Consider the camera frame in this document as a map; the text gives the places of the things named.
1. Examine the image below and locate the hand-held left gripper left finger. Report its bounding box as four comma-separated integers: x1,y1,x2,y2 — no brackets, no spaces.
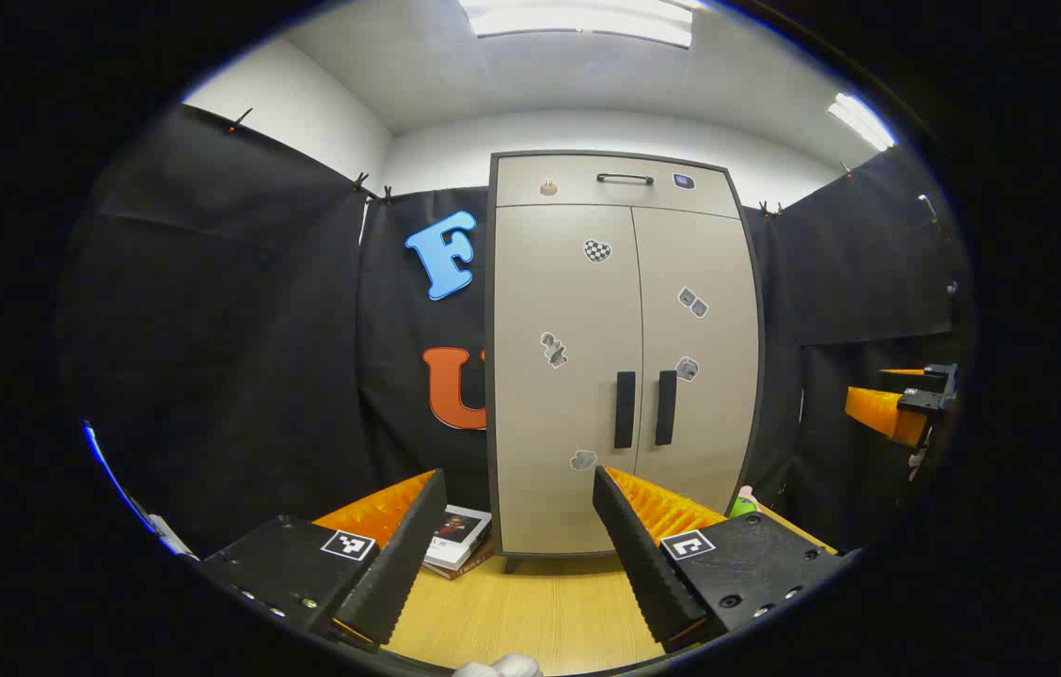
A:
201,468,449,650

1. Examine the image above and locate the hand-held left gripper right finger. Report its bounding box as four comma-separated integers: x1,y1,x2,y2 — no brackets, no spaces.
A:
593,465,847,653

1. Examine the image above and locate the beige cabinet door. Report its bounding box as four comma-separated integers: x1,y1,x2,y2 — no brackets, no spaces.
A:
632,207,762,516
495,205,644,556

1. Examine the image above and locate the black door handle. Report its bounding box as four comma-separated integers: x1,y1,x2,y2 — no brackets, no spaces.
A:
614,371,637,449
655,370,678,447

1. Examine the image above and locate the beige double-door shoe cabinet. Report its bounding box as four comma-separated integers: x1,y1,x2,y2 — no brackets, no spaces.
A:
485,150,767,575

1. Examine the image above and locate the beige cabinet drawer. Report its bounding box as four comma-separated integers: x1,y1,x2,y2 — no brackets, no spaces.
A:
497,155,740,219

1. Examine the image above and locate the brown book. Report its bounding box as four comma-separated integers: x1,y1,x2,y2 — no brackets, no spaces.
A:
422,543,494,581

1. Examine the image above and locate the white cover book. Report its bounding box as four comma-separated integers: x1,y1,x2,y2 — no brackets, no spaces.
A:
424,505,494,571

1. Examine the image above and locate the narrow ceiling light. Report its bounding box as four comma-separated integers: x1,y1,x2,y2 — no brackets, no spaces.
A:
827,92,896,151

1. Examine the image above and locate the black backdrop cloth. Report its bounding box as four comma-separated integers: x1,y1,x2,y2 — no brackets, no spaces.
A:
60,103,969,556

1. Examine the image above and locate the large rectangular ceiling light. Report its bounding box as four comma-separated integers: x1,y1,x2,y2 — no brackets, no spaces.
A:
457,0,696,50

